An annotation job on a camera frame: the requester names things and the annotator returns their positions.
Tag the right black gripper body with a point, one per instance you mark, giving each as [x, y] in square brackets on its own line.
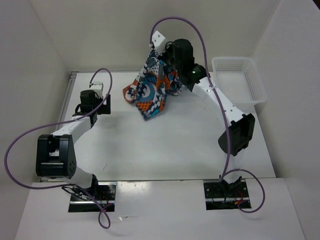
[167, 56]

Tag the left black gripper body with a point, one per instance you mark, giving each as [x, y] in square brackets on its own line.
[97, 101]

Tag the colourful patterned shorts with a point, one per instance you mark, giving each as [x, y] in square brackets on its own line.
[149, 90]

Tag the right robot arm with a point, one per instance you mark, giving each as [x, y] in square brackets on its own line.
[239, 127]

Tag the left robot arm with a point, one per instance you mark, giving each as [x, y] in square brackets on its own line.
[55, 155]

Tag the white plastic basket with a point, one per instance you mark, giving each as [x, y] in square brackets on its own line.
[239, 79]

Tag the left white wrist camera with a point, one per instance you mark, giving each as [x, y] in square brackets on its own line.
[97, 87]

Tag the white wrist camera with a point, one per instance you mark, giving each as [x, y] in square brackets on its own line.
[97, 87]
[158, 42]

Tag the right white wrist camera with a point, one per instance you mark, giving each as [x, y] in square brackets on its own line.
[158, 42]

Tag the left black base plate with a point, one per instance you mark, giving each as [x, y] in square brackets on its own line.
[80, 202]

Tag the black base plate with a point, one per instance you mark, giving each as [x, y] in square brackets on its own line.
[80, 202]
[220, 195]

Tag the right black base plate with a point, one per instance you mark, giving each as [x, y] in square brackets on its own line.
[220, 195]

